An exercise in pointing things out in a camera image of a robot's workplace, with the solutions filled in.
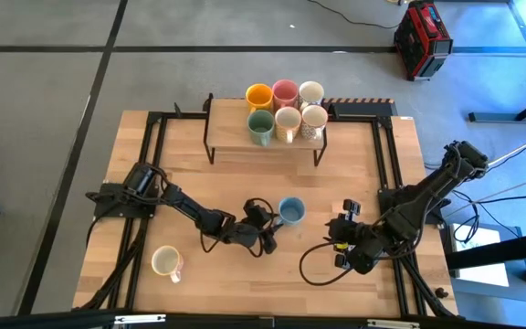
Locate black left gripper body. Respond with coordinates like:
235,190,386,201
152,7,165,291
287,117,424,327
233,199,279,256

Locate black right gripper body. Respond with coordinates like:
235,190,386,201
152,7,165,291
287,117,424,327
334,199,383,275

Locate blue mug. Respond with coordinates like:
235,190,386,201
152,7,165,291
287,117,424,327
277,196,307,228

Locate white mug yellow rim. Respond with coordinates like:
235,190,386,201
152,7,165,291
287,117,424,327
150,245,185,284

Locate green mug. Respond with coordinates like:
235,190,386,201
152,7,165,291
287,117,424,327
247,109,276,147

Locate yellow patterned mug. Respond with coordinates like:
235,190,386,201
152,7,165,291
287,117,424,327
274,106,303,144

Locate patterned mug pink rim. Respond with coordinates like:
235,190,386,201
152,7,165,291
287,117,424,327
300,104,330,141

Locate orange mug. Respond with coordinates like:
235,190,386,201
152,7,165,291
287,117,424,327
245,83,275,113

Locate patterned mug white rim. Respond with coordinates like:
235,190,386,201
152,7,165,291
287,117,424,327
298,80,325,109

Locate wooden shelf black legs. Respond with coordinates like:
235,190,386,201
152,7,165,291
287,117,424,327
202,92,331,168

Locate white box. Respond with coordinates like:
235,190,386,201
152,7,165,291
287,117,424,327
449,222,510,288

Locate black desk beams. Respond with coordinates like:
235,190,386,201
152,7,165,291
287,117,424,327
445,230,526,287

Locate dark metal desk leg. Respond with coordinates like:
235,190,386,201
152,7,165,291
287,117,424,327
467,0,526,124

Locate red black tool box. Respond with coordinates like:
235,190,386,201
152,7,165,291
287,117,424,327
393,0,455,82

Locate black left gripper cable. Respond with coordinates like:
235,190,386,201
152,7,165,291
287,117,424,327
197,196,277,260

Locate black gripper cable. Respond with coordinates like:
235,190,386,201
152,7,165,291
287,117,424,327
299,240,360,287
197,196,277,260

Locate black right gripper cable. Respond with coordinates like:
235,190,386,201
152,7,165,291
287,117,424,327
299,240,360,287

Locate silver bracket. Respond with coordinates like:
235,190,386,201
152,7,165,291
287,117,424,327
113,313,167,325
366,318,422,329

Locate black aluminium table frame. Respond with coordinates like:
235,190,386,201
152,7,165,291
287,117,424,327
73,102,458,321

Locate long black floor cable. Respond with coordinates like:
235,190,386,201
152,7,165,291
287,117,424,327
436,185,526,206

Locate grey floor cable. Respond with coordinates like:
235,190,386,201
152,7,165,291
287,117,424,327
470,167,526,205

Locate white cable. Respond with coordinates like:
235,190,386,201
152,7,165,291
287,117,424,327
486,141,526,168

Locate thin black floor cable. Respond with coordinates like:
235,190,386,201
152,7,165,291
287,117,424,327
307,0,401,29

